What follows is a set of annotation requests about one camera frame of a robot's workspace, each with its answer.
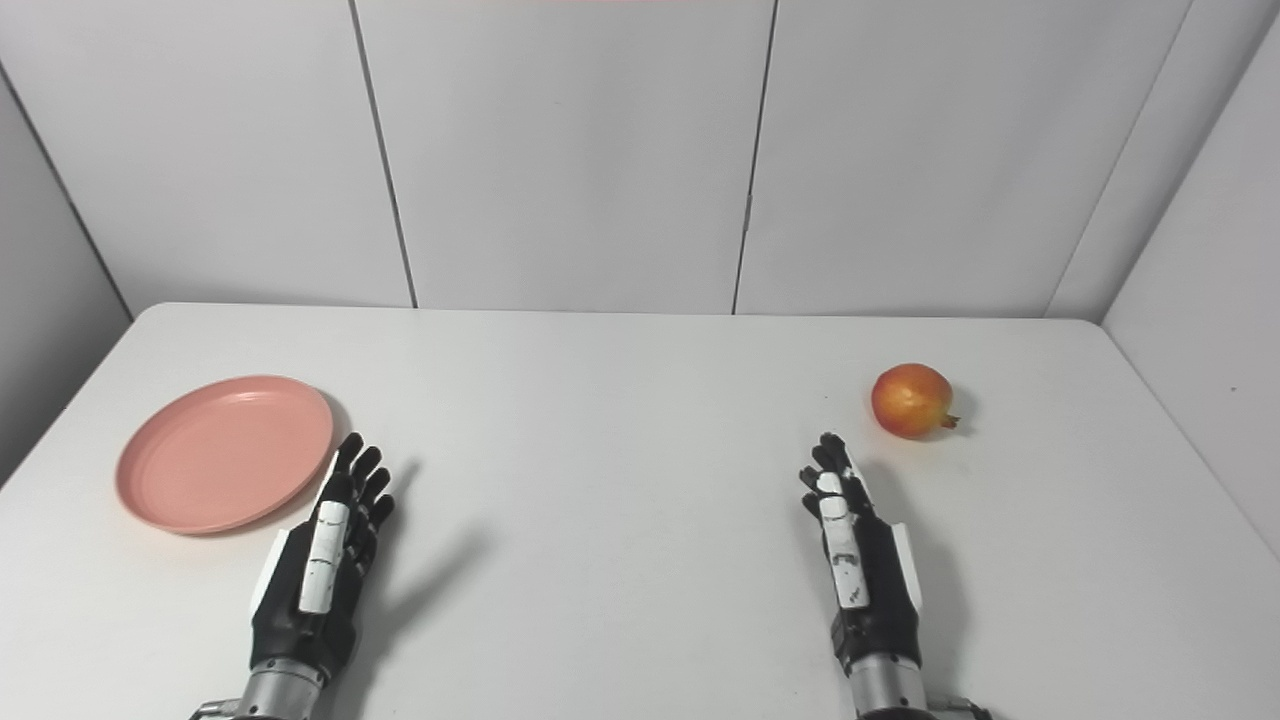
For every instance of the black and white right hand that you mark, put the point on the black and white right hand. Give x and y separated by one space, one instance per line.
870 590

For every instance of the black and white left hand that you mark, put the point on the black and white left hand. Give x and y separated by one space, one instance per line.
300 600

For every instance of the pink round plate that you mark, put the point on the pink round plate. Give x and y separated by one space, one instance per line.
225 455

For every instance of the red-yellow pomegranate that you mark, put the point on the red-yellow pomegranate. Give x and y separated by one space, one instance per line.
910 400

